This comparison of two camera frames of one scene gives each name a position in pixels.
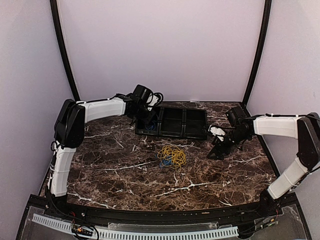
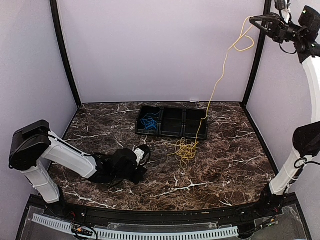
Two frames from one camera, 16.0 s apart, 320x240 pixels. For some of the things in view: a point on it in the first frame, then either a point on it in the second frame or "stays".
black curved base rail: x=275 y=209 stays
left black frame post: x=60 y=41 stays
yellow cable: x=172 y=156 -> x=188 y=146
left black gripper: x=149 y=118 -> x=136 y=178
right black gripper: x=216 y=149 -> x=276 y=28
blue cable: x=152 y=127 stays
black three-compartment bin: x=181 y=122 stays
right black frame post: x=266 y=16 stays
